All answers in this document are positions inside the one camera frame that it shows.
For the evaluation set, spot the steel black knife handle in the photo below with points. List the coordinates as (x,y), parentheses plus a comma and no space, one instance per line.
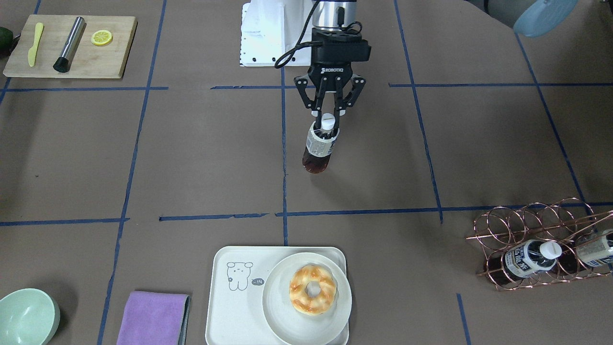
(63,63)

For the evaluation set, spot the wooden cutting board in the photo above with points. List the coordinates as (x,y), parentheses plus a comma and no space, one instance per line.
(90,61)

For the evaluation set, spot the copper wire bottle rack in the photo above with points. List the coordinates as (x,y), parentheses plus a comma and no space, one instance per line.
(565,221)

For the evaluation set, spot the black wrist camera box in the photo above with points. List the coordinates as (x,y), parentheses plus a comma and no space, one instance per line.
(338,47)

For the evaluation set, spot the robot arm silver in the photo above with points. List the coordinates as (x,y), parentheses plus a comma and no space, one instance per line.
(331,15)

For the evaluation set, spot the purple folded cloth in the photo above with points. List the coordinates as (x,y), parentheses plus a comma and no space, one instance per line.
(152,318)

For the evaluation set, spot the light blue lid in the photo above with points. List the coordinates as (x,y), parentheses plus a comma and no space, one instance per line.
(542,16)

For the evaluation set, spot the white rabbit tray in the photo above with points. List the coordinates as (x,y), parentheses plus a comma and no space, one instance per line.
(235,315)

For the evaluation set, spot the lemon slice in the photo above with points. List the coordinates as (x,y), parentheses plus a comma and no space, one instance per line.
(101,37)

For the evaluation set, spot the tea bottle in rack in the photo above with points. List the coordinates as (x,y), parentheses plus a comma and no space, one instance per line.
(590,251)
(525,260)

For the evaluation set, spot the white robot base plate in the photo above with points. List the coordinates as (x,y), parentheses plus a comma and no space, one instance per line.
(269,28)

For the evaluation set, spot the yellow plastic knife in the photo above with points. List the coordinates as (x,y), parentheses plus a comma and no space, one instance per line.
(32,52)

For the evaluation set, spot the white round plate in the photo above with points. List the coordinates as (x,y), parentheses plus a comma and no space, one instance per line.
(293,327)

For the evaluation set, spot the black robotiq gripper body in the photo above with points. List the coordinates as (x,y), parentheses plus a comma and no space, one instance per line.
(330,76)

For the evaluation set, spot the mint green bowl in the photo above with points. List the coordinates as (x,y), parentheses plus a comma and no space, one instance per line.
(28,316)

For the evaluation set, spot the glazed twisted donut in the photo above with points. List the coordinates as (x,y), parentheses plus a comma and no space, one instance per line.
(312,290)

